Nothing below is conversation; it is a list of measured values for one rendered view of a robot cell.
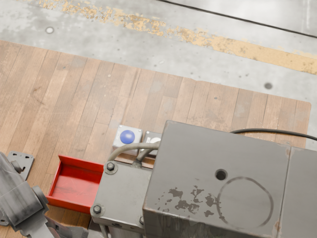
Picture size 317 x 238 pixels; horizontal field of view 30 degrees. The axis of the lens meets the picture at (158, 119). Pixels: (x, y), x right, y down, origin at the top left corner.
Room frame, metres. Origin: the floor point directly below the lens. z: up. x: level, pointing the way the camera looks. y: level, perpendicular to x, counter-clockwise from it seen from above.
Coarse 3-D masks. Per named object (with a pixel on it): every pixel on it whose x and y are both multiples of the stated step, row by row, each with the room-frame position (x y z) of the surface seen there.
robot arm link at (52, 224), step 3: (45, 216) 0.41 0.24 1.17; (48, 219) 0.40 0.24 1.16; (51, 219) 0.41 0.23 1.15; (51, 222) 0.40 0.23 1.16; (54, 222) 0.40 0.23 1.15; (48, 225) 0.39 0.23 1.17; (51, 225) 0.39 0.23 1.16; (54, 225) 0.39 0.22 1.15; (54, 228) 0.39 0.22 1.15; (21, 231) 0.38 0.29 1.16; (21, 234) 0.37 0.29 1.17; (24, 234) 0.37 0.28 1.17; (30, 237) 0.36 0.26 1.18
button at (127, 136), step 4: (124, 132) 0.71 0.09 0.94; (128, 132) 0.71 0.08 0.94; (132, 132) 0.71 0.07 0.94; (120, 136) 0.70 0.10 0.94; (124, 136) 0.70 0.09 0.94; (128, 136) 0.70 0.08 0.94; (132, 136) 0.70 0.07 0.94; (124, 140) 0.69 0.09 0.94; (128, 140) 0.69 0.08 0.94; (132, 140) 0.69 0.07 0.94
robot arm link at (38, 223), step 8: (40, 192) 0.43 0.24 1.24; (40, 200) 0.42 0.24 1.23; (0, 208) 0.40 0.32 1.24; (48, 208) 0.41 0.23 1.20; (32, 216) 0.40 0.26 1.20; (40, 216) 0.40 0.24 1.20; (24, 224) 0.38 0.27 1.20; (32, 224) 0.38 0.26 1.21; (40, 224) 0.38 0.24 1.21; (24, 232) 0.36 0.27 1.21; (32, 232) 0.36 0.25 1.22; (40, 232) 0.36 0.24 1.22; (48, 232) 0.36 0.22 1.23; (56, 232) 0.37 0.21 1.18
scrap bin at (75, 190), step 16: (64, 160) 0.64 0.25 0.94; (80, 160) 0.63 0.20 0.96; (64, 176) 0.61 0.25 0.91; (80, 176) 0.61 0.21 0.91; (96, 176) 0.60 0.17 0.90; (48, 192) 0.55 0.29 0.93; (64, 192) 0.56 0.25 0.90; (80, 192) 0.56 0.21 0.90; (96, 192) 0.56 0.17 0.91; (64, 208) 0.52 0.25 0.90; (80, 208) 0.51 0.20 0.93
